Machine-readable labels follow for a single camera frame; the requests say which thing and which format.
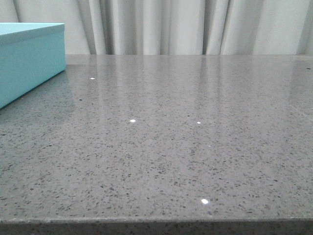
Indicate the light blue box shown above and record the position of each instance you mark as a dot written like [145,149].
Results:
[30,54]

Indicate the grey curtain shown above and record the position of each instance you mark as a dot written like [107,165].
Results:
[177,27]

